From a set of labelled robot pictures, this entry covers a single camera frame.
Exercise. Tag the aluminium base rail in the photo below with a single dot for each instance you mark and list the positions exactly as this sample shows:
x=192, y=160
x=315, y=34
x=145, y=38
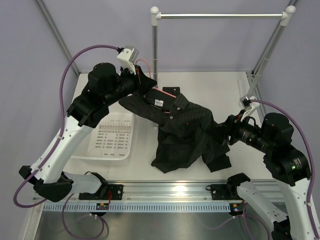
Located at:
x=137, y=191

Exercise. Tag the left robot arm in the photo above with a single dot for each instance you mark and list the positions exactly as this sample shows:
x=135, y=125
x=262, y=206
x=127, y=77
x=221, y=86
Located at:
x=104, y=87

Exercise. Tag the white plastic basket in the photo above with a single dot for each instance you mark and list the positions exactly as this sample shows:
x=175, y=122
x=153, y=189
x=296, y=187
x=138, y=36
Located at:
x=109, y=143

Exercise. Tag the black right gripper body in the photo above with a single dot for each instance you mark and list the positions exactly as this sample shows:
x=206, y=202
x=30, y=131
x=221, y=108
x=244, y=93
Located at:
x=241, y=130

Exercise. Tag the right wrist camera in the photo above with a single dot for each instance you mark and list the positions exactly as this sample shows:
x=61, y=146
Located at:
x=249, y=106

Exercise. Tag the silver clothes rack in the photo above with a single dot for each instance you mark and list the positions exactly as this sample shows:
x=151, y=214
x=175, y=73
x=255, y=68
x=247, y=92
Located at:
x=156, y=16

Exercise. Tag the white slotted cable duct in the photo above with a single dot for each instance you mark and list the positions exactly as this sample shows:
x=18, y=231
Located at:
x=139, y=207

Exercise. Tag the aluminium frame post right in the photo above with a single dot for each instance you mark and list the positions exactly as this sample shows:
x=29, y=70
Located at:
x=254, y=75

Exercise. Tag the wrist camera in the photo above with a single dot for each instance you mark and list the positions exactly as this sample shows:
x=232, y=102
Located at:
x=249, y=106
x=126, y=57

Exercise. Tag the black pinstriped shirt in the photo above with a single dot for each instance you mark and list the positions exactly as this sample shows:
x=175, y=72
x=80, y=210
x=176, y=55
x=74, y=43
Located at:
x=183, y=131

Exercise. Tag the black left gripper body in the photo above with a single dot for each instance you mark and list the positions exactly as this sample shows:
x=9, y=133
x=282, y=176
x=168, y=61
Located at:
x=129, y=83

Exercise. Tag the aluminium frame post left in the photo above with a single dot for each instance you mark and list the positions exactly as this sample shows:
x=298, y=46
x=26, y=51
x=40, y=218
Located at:
x=52, y=26

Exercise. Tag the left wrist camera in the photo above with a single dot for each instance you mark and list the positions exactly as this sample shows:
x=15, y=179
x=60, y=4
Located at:
x=126, y=57

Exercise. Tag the aluminium frame post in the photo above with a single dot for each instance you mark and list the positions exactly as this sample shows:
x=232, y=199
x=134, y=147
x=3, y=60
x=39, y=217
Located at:
x=254, y=75
x=52, y=26

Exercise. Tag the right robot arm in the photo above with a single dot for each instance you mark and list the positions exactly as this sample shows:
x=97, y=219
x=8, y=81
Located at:
x=287, y=165

